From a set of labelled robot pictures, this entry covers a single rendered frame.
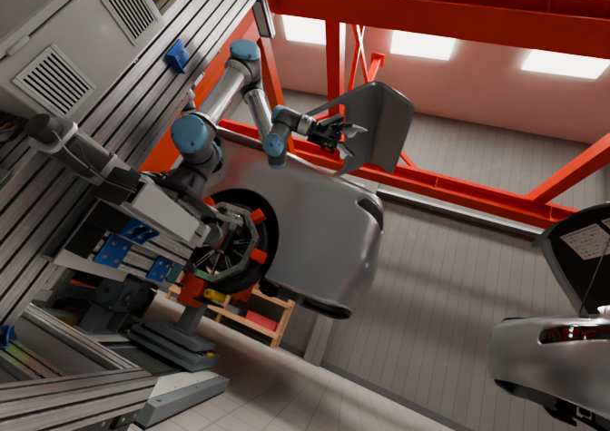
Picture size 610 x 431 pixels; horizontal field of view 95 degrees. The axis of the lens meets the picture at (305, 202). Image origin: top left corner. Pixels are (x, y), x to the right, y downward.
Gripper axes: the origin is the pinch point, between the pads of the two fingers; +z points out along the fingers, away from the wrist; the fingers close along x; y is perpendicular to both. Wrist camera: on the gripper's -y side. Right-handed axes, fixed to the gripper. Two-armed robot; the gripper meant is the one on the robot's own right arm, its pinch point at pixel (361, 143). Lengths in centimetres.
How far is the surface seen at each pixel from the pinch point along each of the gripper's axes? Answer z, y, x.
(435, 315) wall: 274, -101, -446
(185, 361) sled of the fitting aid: -44, 96, -120
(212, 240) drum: -61, 30, -99
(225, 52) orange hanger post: -118, -99, -63
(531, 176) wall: 404, -455, -364
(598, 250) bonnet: 257, -118, -136
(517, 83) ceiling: 279, -566, -249
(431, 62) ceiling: 100, -569, -270
